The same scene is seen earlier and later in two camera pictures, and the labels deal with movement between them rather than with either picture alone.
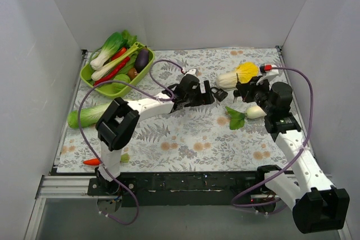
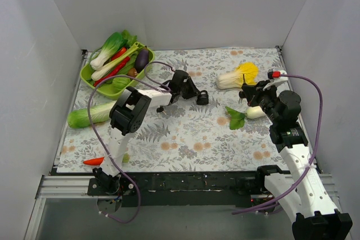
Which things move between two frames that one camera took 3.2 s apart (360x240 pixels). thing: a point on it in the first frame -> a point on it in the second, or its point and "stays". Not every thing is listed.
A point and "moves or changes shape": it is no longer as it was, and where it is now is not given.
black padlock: [220, 94] moves or changes shape
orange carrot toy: [94, 161] stays
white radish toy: [237, 118] stays
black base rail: [188, 189] stays
